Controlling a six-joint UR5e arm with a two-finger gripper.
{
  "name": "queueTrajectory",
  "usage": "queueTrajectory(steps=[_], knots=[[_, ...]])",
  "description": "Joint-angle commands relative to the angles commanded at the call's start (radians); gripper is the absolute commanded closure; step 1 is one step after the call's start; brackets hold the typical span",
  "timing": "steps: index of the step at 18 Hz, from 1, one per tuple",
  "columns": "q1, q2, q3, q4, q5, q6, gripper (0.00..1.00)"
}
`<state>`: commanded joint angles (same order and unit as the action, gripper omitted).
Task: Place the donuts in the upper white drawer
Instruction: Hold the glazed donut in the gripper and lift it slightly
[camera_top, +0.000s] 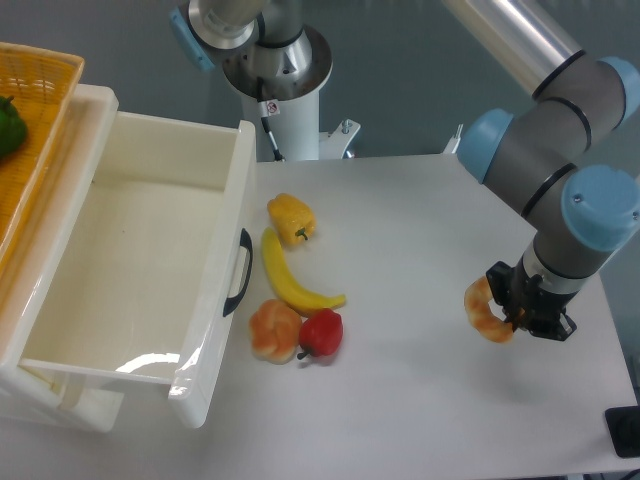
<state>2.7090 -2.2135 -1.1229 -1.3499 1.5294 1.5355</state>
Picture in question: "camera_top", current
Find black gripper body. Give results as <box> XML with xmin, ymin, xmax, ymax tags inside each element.
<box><xmin>486</xmin><ymin>261</ymin><xmax>577</xmax><ymax>342</ymax></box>

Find glazed ring donut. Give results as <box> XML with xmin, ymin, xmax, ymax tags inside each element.
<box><xmin>464</xmin><ymin>277</ymin><xmax>514</xmax><ymax>344</ymax></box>

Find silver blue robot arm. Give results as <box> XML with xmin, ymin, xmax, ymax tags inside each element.
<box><xmin>170</xmin><ymin>1</ymin><xmax>639</xmax><ymax>343</ymax></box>

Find open white drawer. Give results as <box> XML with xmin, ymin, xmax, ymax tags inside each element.
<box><xmin>20</xmin><ymin>112</ymin><xmax>256</xmax><ymax>428</ymax></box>

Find white drawer cabinet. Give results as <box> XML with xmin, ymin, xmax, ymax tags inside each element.
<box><xmin>1</xmin><ymin>84</ymin><xmax>122</xmax><ymax>432</ymax></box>

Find black device at edge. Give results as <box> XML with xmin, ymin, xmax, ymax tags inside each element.
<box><xmin>604</xmin><ymin>406</ymin><xmax>640</xmax><ymax>458</ymax></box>

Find red bell pepper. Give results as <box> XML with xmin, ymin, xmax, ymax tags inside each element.
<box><xmin>297</xmin><ymin>308</ymin><xmax>344</xmax><ymax>360</ymax></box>

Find yellow banana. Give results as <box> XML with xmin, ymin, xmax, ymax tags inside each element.
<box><xmin>261</xmin><ymin>227</ymin><xmax>347</xmax><ymax>317</ymax></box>

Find yellow bell pepper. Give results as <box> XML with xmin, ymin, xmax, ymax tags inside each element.
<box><xmin>267</xmin><ymin>193</ymin><xmax>316</xmax><ymax>246</ymax></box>

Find twisted glazed donut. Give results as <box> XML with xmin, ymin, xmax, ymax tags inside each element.
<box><xmin>249</xmin><ymin>299</ymin><xmax>302</xmax><ymax>364</ymax></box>

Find orange woven basket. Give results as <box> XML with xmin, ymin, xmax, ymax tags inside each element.
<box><xmin>1</xmin><ymin>42</ymin><xmax>84</xmax><ymax>269</ymax></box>

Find green bell pepper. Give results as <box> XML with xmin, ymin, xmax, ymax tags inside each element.
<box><xmin>0</xmin><ymin>95</ymin><xmax>28</xmax><ymax>158</ymax></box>

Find black drawer handle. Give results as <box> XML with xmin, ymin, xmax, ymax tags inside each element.
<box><xmin>223</xmin><ymin>228</ymin><xmax>254</xmax><ymax>317</ymax></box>

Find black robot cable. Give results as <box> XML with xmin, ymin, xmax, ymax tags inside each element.
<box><xmin>255</xmin><ymin>75</ymin><xmax>287</xmax><ymax>162</ymax></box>

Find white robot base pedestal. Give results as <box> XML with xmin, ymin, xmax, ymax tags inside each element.
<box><xmin>223</xmin><ymin>26</ymin><xmax>361</xmax><ymax>162</ymax></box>

